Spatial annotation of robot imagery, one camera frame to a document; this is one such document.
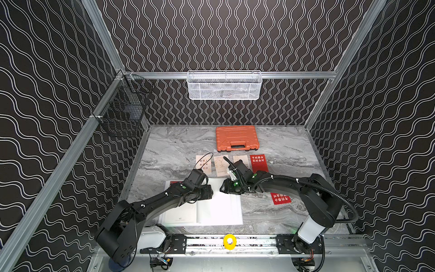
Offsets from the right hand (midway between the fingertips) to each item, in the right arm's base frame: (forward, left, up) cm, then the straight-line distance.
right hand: (222, 190), depth 86 cm
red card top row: (+20, -22, -5) cm, 30 cm away
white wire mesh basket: (+56, -1, +26) cm, 62 cm away
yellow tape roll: (-24, -2, -3) cm, 25 cm away
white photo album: (-8, 0, -3) cm, 9 cm away
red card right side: (-2, -30, -5) cm, 30 cm away
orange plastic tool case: (+36, -12, +1) cm, 37 cm away
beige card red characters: (+18, +11, -2) cm, 21 cm away
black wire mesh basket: (+35, +56, +21) cm, 69 cm away
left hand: (-3, +5, 0) cm, 5 cm away
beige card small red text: (+23, -13, -4) cm, 27 cm away
